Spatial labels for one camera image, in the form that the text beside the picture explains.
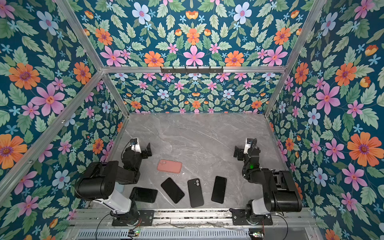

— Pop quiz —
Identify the silver-edged black phone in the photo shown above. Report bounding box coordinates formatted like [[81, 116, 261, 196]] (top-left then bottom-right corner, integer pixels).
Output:
[[211, 176, 227, 204]]

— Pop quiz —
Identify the black phone case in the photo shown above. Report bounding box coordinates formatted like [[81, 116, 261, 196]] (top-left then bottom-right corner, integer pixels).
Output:
[[188, 178, 204, 208]]

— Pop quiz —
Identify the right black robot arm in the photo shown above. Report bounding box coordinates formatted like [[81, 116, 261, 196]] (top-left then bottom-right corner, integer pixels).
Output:
[[234, 144, 303, 225]]

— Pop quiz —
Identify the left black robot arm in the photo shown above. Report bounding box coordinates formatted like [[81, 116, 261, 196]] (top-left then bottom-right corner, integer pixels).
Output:
[[75, 139, 152, 226]]

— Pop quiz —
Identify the light blue phone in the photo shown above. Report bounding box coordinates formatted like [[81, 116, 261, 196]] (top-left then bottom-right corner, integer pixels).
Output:
[[115, 183, 125, 193]]

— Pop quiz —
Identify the pink phone case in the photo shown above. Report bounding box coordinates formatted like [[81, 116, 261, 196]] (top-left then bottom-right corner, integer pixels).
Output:
[[157, 160, 183, 174]]

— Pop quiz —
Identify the purple-edged phone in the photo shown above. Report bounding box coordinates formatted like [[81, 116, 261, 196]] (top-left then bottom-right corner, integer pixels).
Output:
[[130, 187, 158, 204]]

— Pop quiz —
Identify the black phone face up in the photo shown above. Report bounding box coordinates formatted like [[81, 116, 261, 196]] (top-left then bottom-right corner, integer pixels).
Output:
[[161, 178, 185, 204]]

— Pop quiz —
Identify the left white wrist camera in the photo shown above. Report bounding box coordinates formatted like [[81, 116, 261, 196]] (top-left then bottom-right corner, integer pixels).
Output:
[[130, 138, 142, 153]]

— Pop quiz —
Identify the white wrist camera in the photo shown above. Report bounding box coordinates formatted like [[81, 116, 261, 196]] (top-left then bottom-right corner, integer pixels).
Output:
[[130, 138, 142, 153], [244, 138, 254, 154]]

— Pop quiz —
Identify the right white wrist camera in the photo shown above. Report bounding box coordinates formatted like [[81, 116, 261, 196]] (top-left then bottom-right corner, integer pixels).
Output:
[[244, 138, 254, 154]]

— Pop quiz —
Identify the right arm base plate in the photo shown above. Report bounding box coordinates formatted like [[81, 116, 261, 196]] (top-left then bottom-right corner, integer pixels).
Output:
[[230, 208, 273, 226]]

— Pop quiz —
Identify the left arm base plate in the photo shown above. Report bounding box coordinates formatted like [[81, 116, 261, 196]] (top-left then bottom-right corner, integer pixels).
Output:
[[112, 210, 155, 227]]

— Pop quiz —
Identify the aluminium frame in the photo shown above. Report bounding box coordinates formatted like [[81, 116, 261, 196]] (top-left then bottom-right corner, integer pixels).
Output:
[[1, 1, 314, 240]]

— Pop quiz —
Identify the black hook rail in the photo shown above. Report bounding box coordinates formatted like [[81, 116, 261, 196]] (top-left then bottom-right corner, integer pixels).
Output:
[[160, 67, 224, 74]]

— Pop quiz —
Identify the white ventilated cable duct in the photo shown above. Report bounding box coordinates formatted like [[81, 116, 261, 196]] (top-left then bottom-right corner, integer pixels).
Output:
[[76, 229, 250, 240]]

